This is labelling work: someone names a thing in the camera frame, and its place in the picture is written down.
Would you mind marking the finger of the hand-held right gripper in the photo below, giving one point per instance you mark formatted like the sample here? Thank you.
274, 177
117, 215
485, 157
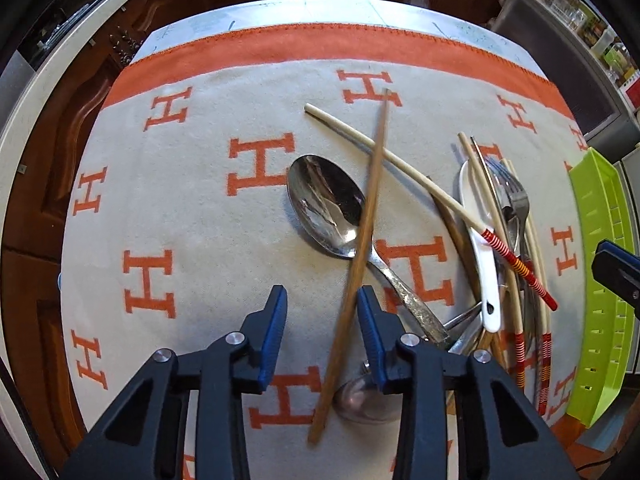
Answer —
617, 265

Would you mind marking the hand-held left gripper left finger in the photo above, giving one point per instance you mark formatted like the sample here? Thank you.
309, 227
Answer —
272, 330

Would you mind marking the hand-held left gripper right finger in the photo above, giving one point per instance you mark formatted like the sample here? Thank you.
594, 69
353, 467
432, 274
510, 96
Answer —
370, 335

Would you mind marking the brown wooden chopstick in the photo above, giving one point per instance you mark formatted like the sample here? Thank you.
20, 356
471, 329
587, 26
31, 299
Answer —
457, 240
345, 310

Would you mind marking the large plain steel spoon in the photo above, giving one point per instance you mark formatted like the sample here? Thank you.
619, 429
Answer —
360, 400

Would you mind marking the green plastic utensil tray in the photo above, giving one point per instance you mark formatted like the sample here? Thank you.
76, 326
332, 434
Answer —
600, 200

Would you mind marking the small steel spoon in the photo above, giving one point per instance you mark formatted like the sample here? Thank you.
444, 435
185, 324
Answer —
467, 340

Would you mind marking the cream chopstick red striped end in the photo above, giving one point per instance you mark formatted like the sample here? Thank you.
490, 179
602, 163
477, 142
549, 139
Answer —
500, 247
514, 305
546, 360

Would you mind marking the white ceramic spoon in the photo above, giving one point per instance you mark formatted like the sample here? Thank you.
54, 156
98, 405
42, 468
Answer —
480, 270

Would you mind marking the steel fork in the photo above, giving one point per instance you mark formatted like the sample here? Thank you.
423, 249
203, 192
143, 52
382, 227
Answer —
515, 200

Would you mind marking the grey orange printed blanket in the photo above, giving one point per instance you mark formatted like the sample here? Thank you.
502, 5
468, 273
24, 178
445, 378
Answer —
200, 210

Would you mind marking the silver frosted door cabinet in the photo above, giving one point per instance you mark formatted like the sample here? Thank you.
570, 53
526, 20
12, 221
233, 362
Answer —
565, 60

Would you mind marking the row of bottles and jars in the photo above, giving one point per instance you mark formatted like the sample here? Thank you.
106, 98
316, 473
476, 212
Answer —
595, 25

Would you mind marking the white patterned table cover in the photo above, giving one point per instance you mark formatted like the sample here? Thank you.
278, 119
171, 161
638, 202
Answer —
325, 12

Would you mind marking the white countertop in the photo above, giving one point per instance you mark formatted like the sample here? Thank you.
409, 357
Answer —
50, 75

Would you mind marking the black gas stove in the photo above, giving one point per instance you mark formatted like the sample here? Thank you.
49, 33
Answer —
60, 20

